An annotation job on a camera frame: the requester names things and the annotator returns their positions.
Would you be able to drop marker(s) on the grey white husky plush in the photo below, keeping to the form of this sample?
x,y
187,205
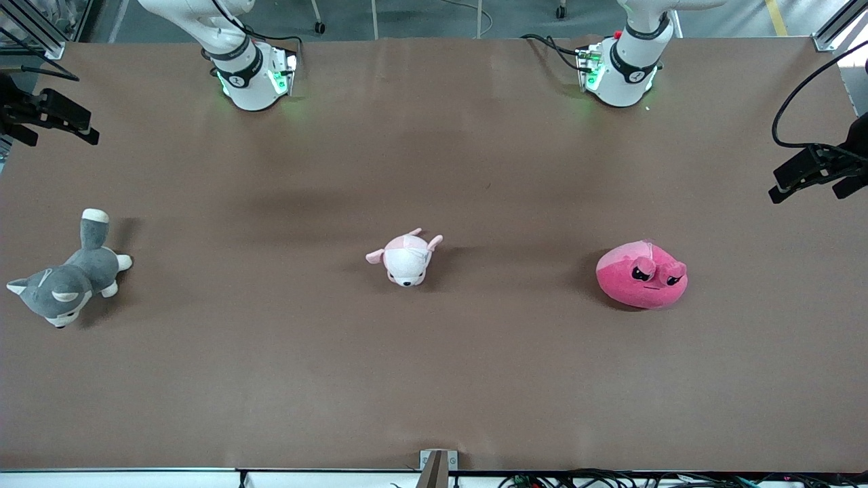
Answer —
x,y
64,285

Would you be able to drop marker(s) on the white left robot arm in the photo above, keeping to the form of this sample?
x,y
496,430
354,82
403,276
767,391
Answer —
x,y
624,68

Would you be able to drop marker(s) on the grey metal table bracket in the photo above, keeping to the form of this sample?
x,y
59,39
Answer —
x,y
438,468

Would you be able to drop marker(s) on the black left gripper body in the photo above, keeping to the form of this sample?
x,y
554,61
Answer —
x,y
856,145

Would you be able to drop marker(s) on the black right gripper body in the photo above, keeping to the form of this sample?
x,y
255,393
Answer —
x,y
9,102

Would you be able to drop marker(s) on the aluminium frame profile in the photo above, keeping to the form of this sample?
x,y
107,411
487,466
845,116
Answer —
x,y
37,30
837,30

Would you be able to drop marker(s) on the white pink puppy plush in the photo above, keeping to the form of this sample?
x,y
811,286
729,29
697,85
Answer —
x,y
407,261

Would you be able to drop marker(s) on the pink blob plush toy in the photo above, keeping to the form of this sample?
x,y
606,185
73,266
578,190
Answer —
x,y
641,278

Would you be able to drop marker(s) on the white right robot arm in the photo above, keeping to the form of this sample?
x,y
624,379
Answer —
x,y
247,78

